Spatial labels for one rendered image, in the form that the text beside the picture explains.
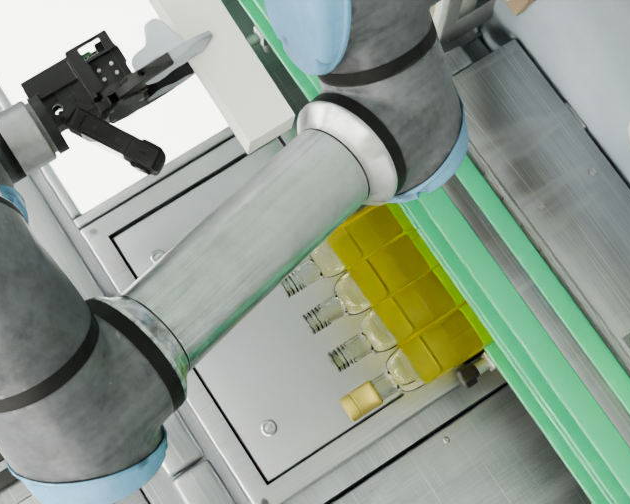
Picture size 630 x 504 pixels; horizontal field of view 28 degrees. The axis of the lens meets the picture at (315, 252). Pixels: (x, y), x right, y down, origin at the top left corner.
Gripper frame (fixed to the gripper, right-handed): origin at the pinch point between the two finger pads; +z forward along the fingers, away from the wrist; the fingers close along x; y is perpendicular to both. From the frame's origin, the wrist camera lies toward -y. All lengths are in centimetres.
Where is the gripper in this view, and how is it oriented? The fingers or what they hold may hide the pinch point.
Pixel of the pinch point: (205, 53)
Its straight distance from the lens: 145.5
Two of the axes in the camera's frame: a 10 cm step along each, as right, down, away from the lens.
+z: 8.4, -5.2, 1.5
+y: -5.4, -8.4, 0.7
